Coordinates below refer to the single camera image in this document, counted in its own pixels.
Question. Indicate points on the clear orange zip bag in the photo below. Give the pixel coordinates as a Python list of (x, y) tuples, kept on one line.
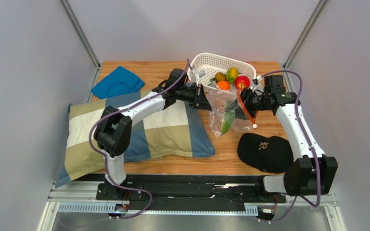
[(219, 99)]

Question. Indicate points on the fake watermelon slice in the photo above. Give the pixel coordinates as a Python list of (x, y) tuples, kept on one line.
[(227, 122)]

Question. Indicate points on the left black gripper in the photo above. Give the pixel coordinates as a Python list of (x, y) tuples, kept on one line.
[(197, 103)]

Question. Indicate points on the fake brown potato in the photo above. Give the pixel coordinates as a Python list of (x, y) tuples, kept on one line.
[(220, 77)]

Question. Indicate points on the aluminium frame post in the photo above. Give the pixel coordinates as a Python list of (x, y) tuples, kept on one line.
[(69, 12), (317, 12)]

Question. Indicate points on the fake yellow green fruit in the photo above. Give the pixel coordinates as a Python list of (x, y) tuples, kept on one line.
[(231, 75)]

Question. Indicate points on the white perforated plastic basket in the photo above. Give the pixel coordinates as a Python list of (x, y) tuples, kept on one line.
[(213, 64)]

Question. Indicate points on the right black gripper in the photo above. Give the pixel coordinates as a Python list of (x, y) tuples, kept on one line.
[(247, 100)]

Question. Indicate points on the black baseball cap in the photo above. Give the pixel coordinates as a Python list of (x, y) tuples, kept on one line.
[(272, 154)]

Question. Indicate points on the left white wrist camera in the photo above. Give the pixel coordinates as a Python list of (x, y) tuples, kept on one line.
[(197, 76)]

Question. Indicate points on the right aluminium frame post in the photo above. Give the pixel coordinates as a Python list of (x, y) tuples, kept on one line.
[(317, 12)]

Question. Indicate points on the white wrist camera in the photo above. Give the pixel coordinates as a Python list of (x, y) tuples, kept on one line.
[(197, 76), (256, 85)]

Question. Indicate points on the left aluminium frame post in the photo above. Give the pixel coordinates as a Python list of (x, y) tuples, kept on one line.
[(69, 12)]

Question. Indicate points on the fake orange fruit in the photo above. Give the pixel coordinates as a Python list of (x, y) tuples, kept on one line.
[(223, 85)]

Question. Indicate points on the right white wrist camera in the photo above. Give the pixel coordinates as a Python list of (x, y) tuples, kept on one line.
[(256, 85)]

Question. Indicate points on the aluminium slotted rail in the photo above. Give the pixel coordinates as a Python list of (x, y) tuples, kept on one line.
[(114, 208)]

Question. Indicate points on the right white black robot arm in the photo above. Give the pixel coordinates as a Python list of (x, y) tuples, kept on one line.
[(312, 172)]

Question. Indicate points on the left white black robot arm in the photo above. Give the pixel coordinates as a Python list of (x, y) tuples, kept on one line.
[(110, 135)]

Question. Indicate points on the fake red apple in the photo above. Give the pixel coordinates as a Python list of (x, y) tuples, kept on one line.
[(242, 82)]

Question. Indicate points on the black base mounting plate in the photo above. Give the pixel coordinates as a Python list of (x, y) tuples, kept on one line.
[(184, 192)]

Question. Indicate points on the blue folded cloth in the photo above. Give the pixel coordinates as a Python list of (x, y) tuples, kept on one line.
[(118, 82)]

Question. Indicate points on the checked blue beige pillow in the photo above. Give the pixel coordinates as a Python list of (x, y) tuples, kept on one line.
[(177, 130)]

